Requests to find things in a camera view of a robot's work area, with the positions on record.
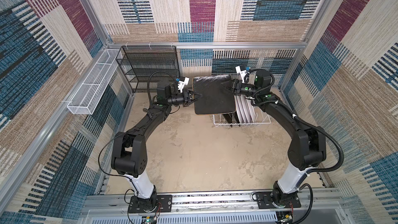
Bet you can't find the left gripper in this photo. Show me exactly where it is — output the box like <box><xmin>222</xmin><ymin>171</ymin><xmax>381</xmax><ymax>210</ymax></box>
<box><xmin>167</xmin><ymin>91</ymin><xmax>203</xmax><ymax>108</ymax></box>

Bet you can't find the black square plate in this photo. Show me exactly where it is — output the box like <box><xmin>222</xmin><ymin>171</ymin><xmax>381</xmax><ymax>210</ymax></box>
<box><xmin>193</xmin><ymin>75</ymin><xmax>235</xmax><ymax>115</ymax></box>
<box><xmin>233</xmin><ymin>112</ymin><xmax>240</xmax><ymax>124</ymax></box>

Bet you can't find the floral square plate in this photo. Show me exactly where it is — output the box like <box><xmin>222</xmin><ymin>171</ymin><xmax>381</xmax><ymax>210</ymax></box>
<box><xmin>223</xmin><ymin>113</ymin><xmax>234</xmax><ymax>124</ymax></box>

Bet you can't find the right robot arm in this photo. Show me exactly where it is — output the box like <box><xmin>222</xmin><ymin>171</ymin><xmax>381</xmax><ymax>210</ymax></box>
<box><xmin>222</xmin><ymin>68</ymin><xmax>345</xmax><ymax>208</ymax></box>

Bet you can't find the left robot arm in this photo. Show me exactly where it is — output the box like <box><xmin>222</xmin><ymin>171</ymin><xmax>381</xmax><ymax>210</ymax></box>
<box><xmin>111</xmin><ymin>81</ymin><xmax>203</xmax><ymax>214</ymax></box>

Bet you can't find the white round plate three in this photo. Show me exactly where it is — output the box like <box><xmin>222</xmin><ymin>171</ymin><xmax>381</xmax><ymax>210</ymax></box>
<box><xmin>246</xmin><ymin>99</ymin><xmax>256</xmax><ymax>123</ymax></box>

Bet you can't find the white round plate one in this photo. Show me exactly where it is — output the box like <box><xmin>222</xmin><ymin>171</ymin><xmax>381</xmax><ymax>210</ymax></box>
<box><xmin>236</xmin><ymin>96</ymin><xmax>247</xmax><ymax>123</ymax></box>

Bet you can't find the white round plate two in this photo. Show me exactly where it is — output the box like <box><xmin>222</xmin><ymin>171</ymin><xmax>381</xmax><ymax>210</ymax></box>
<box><xmin>240</xmin><ymin>95</ymin><xmax>251</xmax><ymax>123</ymax></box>

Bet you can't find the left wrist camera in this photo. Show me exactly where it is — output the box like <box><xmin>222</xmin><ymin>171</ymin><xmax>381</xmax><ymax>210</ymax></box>
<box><xmin>176</xmin><ymin>77</ymin><xmax>190</xmax><ymax>93</ymax></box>

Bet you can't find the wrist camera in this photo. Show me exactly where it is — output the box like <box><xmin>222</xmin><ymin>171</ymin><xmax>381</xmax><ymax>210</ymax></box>
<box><xmin>176</xmin><ymin>77</ymin><xmax>190</xmax><ymax>93</ymax></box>
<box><xmin>235</xmin><ymin>65</ymin><xmax>250</xmax><ymax>84</ymax></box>

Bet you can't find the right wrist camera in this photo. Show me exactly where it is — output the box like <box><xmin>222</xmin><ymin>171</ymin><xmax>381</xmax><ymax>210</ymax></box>
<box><xmin>235</xmin><ymin>65</ymin><xmax>250</xmax><ymax>84</ymax></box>

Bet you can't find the white wire dish rack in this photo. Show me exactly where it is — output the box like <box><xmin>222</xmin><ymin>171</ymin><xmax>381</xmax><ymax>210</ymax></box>
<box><xmin>212</xmin><ymin>95</ymin><xmax>271</xmax><ymax>128</ymax></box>

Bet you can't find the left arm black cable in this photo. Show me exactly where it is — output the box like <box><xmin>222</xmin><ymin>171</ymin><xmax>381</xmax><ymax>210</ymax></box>
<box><xmin>147</xmin><ymin>71</ymin><xmax>178</xmax><ymax>106</ymax></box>

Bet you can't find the black wire shelf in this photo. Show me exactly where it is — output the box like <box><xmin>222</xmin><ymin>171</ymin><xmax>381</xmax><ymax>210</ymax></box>
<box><xmin>116</xmin><ymin>46</ymin><xmax>180</xmax><ymax>92</ymax></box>

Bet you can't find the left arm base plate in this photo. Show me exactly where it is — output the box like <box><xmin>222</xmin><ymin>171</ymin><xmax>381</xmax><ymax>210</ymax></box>
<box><xmin>127</xmin><ymin>195</ymin><xmax>173</xmax><ymax>214</ymax></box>

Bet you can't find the white mesh wall basket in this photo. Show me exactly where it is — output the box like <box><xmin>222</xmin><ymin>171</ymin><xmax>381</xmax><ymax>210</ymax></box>
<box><xmin>67</xmin><ymin>49</ymin><xmax>119</xmax><ymax>115</ymax></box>

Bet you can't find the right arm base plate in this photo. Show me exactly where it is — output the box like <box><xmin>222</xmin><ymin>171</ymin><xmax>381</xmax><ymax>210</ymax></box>
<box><xmin>252</xmin><ymin>191</ymin><xmax>301</xmax><ymax>209</ymax></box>

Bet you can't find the aluminium mounting rail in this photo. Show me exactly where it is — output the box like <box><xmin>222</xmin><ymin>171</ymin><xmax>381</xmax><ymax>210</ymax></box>
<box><xmin>78</xmin><ymin>188</ymin><xmax>354</xmax><ymax>224</ymax></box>

